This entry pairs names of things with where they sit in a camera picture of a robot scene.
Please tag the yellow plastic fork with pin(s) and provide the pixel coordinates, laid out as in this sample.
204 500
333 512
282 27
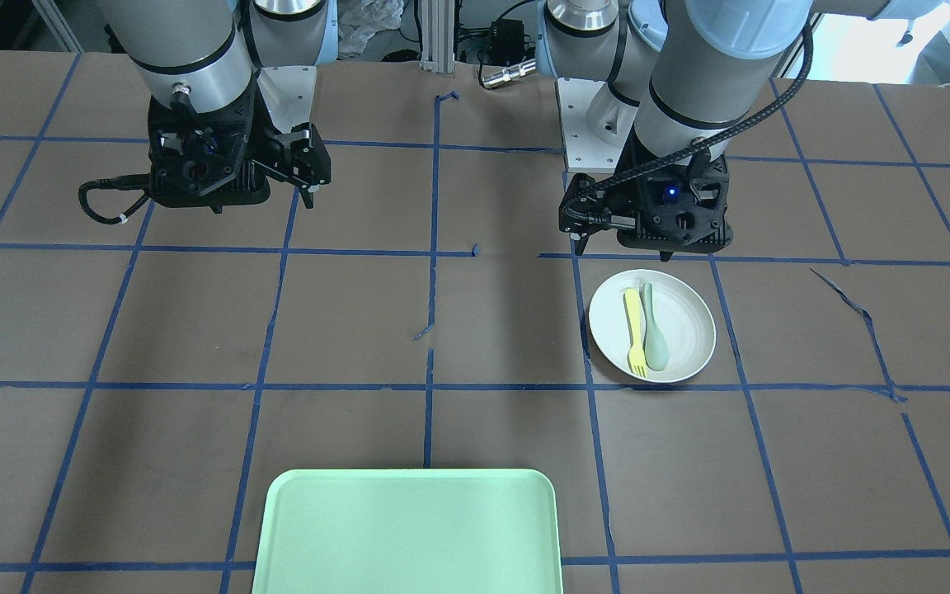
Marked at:
637 359

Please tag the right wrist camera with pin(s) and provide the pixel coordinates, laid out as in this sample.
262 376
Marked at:
191 183

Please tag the light green tray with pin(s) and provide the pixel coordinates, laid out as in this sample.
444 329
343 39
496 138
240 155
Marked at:
409 531

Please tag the aluminium frame post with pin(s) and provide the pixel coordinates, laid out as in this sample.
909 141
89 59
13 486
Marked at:
437 30

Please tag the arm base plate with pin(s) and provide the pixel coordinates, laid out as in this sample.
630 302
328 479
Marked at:
597 125
282 113

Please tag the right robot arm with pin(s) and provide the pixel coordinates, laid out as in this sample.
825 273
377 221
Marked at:
231 86

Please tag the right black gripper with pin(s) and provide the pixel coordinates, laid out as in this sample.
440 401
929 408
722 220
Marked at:
300 157

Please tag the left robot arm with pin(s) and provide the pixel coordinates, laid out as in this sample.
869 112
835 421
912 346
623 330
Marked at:
729 68

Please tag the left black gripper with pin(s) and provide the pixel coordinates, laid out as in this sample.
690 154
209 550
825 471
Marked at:
631 183

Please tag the pale green plastic spoon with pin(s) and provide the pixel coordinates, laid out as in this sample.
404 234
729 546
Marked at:
656 350

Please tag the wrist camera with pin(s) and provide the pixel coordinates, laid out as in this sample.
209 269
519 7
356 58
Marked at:
599 212
191 183

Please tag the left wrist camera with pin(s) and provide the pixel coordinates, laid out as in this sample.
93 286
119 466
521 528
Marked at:
599 212

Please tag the white round plate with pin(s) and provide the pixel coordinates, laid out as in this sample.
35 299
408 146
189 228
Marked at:
680 313

